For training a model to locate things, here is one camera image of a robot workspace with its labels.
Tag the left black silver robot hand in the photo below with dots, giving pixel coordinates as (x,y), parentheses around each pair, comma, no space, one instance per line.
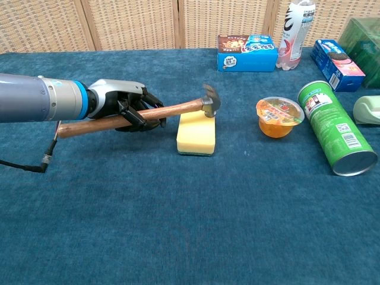
(110,95)

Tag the blue Oreo cookie box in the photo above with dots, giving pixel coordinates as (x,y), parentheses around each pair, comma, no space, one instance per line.
(335,63)

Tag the yellow sponge with green base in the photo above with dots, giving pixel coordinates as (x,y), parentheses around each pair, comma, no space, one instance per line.
(194,136)

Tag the blue snack box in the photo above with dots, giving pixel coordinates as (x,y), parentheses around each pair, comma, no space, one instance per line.
(248,56)

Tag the woven rattan folding screen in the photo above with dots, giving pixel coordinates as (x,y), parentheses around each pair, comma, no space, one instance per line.
(133,23)

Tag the blue velvet tablecloth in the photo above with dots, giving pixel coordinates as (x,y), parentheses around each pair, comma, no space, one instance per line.
(178,207)

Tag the green chips can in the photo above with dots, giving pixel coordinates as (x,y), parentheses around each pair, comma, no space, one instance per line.
(332,127)

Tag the green translucent plastic box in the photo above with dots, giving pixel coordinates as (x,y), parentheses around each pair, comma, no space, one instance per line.
(363,44)

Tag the pale green tape dispenser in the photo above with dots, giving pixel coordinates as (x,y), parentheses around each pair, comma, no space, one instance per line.
(368,111)

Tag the orange fruit jelly cup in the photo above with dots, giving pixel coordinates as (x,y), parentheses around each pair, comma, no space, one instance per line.
(279,117)

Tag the clear drink bottle pink label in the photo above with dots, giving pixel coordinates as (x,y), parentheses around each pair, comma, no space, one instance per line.
(294,35)

